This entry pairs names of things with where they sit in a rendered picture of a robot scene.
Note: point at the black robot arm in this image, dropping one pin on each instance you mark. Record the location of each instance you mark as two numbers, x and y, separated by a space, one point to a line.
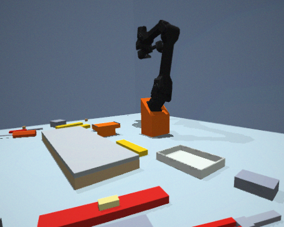
162 88

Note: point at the red long bar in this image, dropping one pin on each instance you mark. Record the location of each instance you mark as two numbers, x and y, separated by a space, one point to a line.
106 209

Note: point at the white shallow tray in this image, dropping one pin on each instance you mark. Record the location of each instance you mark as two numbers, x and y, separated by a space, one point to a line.
191 161

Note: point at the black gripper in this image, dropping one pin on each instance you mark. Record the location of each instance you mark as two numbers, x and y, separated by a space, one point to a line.
145 53

